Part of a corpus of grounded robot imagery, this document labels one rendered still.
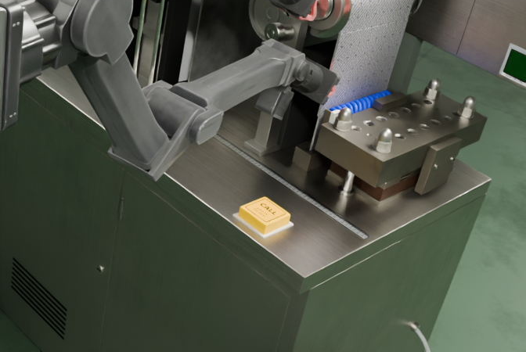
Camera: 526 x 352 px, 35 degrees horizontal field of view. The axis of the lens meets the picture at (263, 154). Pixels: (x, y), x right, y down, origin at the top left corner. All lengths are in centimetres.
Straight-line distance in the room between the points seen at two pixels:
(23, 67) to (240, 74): 62
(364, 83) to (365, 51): 9
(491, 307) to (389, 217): 151
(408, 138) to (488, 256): 175
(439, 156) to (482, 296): 149
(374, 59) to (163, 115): 75
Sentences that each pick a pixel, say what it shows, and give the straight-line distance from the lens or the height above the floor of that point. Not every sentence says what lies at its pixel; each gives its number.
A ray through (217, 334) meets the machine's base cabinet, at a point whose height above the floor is 61.
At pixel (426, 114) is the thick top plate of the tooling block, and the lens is 187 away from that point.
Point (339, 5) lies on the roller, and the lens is 166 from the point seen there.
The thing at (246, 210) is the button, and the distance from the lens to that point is 157.
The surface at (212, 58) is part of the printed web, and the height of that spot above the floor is 97.
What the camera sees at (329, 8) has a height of 125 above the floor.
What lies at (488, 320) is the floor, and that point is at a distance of 312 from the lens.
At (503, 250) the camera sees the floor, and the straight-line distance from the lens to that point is 352.
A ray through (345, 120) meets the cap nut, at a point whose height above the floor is 105.
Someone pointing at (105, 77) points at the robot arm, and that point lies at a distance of 94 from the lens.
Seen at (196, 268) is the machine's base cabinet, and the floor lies 72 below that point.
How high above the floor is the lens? 178
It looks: 29 degrees down
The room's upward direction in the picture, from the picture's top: 13 degrees clockwise
